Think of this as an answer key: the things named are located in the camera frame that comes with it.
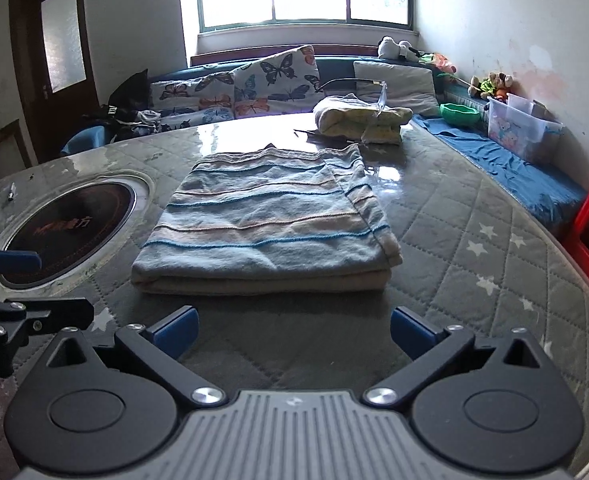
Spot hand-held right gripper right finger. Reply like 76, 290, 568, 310
364, 306, 550, 408

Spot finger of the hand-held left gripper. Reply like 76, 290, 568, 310
0, 291, 96, 379
0, 246, 43, 277

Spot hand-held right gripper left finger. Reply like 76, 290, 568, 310
44, 305, 228, 408

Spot striped blue beige towel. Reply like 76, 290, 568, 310
130, 143, 404, 295

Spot round black induction cooker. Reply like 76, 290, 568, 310
0, 172, 156, 291

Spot dark wooden sideboard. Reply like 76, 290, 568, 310
0, 119, 31, 182

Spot blue chair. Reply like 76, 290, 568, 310
60, 125, 111, 157

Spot blue cloth sheet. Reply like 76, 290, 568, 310
413, 114, 588, 237

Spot black bag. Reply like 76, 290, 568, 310
81, 69, 151, 128

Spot dark wooden glazed door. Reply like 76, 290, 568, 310
8, 0, 101, 162

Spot green plastic bowl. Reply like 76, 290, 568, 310
439, 103, 481, 126

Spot yellow blanket in plastic bag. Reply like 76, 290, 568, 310
313, 93, 414, 146

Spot clear plastic storage box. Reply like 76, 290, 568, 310
486, 92, 564, 162

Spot long butterfly print cushion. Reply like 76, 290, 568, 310
148, 71, 236, 131

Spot grey cushion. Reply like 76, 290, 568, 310
353, 60, 441, 119

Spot brown plush toys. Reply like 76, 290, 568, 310
468, 72, 514, 102

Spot square butterfly print cushion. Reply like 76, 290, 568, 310
232, 45, 322, 121

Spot pink orange plush toy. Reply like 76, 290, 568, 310
431, 52, 458, 77

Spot blue sofa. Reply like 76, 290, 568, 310
148, 54, 490, 133

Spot white plush toy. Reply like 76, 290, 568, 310
377, 36, 421, 64

